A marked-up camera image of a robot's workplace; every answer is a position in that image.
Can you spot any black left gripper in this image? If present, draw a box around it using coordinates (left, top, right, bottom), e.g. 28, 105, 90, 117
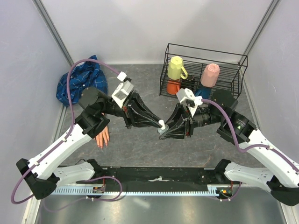
100, 90, 164, 130

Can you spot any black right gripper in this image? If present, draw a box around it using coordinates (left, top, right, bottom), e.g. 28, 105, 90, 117
158, 101, 225, 139

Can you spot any white nail polish cap brush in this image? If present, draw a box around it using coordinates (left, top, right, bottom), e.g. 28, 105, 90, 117
159, 119, 166, 130

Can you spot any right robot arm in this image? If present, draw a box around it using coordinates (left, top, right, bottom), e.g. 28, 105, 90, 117
158, 89, 299, 206

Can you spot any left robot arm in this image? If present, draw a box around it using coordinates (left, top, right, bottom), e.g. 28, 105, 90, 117
16, 81, 166, 200

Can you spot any orange mug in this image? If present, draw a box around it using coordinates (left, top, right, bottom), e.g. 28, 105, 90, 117
167, 79, 181, 95

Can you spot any mannequin hand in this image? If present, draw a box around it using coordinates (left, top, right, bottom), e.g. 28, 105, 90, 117
95, 126, 110, 149

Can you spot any blue mug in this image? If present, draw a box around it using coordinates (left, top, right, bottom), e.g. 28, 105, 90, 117
194, 86, 212, 99

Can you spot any black mug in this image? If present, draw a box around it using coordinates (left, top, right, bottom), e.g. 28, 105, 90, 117
181, 75, 195, 91

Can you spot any yellow faceted mug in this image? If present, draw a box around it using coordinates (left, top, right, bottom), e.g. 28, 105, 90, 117
167, 56, 188, 80

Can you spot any pink faceted mug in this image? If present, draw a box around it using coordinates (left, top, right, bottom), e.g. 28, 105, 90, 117
200, 63, 220, 88

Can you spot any blue plaid shirt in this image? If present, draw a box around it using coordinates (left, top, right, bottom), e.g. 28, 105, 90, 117
56, 62, 108, 107

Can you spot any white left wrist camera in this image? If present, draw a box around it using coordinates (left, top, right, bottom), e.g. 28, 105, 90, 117
112, 71, 134, 108

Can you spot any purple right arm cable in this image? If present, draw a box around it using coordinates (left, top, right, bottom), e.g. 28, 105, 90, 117
201, 98, 299, 175

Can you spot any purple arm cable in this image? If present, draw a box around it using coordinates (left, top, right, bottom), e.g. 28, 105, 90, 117
10, 58, 122, 205
201, 98, 299, 175

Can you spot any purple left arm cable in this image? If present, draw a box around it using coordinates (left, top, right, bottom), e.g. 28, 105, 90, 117
10, 58, 122, 205

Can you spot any black wire rack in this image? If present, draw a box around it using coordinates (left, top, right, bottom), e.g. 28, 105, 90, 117
159, 43, 248, 98

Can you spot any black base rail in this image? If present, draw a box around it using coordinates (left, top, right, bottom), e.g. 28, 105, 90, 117
75, 166, 241, 192

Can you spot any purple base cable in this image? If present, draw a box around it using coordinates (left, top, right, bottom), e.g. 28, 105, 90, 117
43, 175, 123, 212

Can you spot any light blue cable duct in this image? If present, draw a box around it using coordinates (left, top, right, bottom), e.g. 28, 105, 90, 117
51, 185, 219, 196

